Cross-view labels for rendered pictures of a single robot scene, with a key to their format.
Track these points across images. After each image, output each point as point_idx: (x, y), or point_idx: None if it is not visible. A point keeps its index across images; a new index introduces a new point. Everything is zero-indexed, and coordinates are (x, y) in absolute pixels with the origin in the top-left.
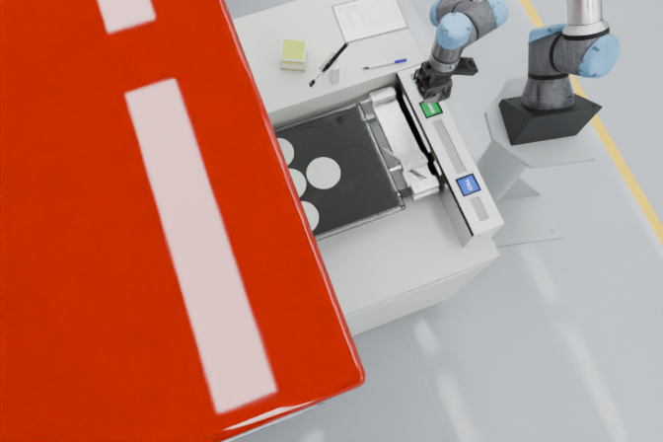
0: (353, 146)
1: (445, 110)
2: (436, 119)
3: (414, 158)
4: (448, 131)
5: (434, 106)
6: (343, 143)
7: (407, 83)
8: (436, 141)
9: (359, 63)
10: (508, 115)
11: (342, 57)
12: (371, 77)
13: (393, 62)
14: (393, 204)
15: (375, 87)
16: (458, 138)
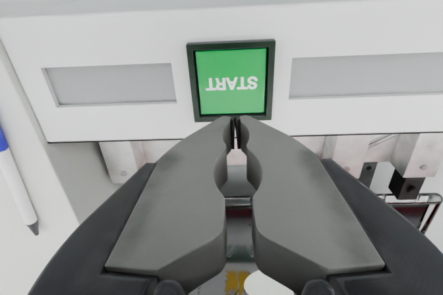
0: (244, 238)
1: (267, 22)
2: (290, 77)
3: (345, 145)
4: (368, 51)
5: (229, 66)
6: (230, 249)
7: (99, 124)
8: (377, 113)
9: (18, 230)
10: None
11: (1, 255)
12: (69, 218)
13: (3, 157)
14: (415, 216)
15: (97, 166)
16: (426, 19)
